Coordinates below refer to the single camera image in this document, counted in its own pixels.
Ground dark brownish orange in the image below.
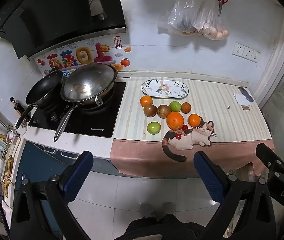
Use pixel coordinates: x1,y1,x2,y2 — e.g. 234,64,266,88
181,102,192,114

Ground plastic bag with eggs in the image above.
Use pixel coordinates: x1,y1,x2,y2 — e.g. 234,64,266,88
194,0,229,41

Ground white paper sheet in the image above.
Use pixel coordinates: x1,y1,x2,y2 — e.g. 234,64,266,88
234,93,251,106

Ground large orange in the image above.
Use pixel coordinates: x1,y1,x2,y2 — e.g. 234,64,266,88
166,112,184,131

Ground black frying pan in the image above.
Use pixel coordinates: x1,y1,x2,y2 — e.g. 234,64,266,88
14,70,63,129

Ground green apple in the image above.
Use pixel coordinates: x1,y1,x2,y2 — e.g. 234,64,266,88
147,121,161,135
169,101,182,112

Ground floral oval plate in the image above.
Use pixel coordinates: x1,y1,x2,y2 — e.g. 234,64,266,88
141,79,189,99

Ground colourful wall sticker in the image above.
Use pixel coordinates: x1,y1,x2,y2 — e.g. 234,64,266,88
34,33,131,76

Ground black induction cooktop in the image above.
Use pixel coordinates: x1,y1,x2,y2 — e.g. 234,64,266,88
28,82,126,138

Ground striped cat table mat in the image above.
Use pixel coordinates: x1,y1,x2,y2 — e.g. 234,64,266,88
110,77,274,178

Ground dark sauce bottle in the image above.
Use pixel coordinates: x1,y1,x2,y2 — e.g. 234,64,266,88
10,96,31,122

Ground white wall socket strip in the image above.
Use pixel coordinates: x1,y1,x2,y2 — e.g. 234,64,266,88
232,42,260,63

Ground steel wok with lid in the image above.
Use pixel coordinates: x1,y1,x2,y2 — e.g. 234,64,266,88
53,63,118,142

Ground small brown card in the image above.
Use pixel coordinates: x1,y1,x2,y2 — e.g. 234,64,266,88
241,105,250,111

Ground black range hood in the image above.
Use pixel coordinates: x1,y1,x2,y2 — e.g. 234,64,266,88
0,0,126,59

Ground small orange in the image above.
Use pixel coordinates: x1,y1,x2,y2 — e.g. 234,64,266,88
140,95,153,107
188,114,202,127

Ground plastic bag dark contents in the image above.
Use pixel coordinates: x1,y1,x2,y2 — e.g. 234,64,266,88
167,0,198,36

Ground green apple front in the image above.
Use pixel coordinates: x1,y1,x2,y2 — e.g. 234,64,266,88
147,121,161,135

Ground dark red apple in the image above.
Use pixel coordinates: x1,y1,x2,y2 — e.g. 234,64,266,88
144,104,157,118

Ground cherry tomato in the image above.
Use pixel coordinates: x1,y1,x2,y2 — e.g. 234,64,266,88
182,125,188,131
176,133,182,140

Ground green apple back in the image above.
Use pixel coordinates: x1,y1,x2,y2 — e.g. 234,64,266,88
169,101,182,112

